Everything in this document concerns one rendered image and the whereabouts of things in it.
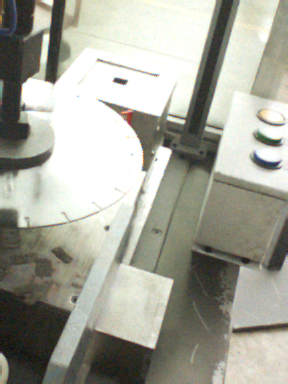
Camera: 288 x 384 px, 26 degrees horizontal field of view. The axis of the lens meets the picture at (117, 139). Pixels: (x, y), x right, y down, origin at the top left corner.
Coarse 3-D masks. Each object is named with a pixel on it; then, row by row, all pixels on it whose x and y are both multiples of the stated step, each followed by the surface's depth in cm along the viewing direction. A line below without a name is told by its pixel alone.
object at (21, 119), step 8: (8, 88) 62; (16, 88) 62; (8, 96) 63; (16, 96) 63; (0, 104) 64; (8, 104) 63; (16, 104) 63; (0, 112) 64; (8, 112) 64; (16, 112) 64; (24, 112) 66; (0, 120) 64; (8, 120) 64; (16, 120) 65; (24, 120) 65; (0, 128) 64; (8, 128) 64; (16, 128) 65; (24, 128) 65; (0, 136) 65; (8, 136) 65; (16, 136) 65; (24, 136) 65
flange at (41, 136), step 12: (36, 120) 78; (36, 132) 76; (48, 132) 76; (0, 144) 72; (12, 144) 73; (24, 144) 73; (36, 144) 74; (48, 144) 74; (0, 156) 71; (12, 156) 71; (24, 156) 71; (36, 156) 72
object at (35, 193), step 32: (0, 96) 84; (32, 96) 85; (64, 96) 87; (64, 128) 80; (96, 128) 81; (128, 128) 82; (64, 160) 74; (96, 160) 75; (128, 160) 76; (0, 192) 66; (32, 192) 67; (64, 192) 68; (96, 192) 69; (0, 224) 62; (32, 224) 63
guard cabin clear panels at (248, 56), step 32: (96, 0) 113; (128, 0) 112; (160, 0) 110; (192, 0) 109; (256, 0) 106; (64, 32) 118; (96, 32) 116; (128, 32) 115; (160, 32) 113; (192, 32) 111; (256, 32) 108; (64, 64) 121; (160, 64) 116; (192, 64) 114; (224, 64) 113; (256, 64) 111; (224, 96) 116
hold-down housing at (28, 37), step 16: (16, 0) 57; (32, 0) 58; (32, 16) 59; (16, 32) 59; (32, 32) 60; (0, 48) 59; (16, 48) 58; (32, 48) 60; (0, 64) 60; (16, 64) 59; (32, 64) 61; (16, 80) 60
